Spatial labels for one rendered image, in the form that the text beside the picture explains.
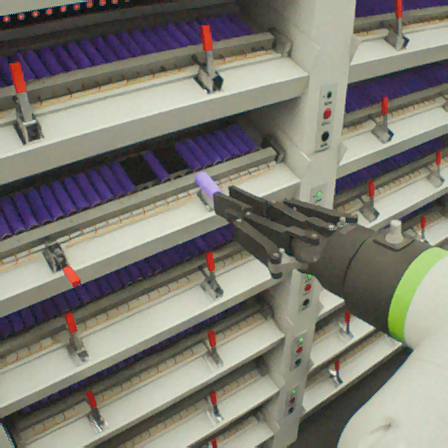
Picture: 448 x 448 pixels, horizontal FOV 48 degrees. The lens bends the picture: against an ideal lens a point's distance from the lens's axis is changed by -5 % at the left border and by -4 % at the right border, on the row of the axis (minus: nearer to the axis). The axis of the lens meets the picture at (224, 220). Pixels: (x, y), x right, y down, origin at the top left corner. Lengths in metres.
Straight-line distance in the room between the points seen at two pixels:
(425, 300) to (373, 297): 0.05
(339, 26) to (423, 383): 0.63
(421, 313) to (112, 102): 0.47
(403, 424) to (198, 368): 0.77
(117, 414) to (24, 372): 0.24
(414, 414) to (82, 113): 0.52
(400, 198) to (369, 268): 0.85
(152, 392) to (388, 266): 0.70
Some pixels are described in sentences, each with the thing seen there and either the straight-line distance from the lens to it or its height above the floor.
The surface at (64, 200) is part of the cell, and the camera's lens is 0.80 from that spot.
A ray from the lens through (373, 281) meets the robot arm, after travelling 0.47.
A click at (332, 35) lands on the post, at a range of 0.88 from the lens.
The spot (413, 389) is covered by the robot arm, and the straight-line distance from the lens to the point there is 0.39.
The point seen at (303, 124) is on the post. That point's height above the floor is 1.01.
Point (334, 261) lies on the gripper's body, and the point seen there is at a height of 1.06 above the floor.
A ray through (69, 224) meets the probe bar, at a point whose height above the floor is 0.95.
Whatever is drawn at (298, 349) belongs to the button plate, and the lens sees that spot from 1.26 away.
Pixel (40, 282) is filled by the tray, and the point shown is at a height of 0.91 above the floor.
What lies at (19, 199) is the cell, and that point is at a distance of 0.81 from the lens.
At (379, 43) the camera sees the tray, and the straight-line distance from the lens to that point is 1.04.
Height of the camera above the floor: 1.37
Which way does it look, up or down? 34 degrees down
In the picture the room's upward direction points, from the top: straight up
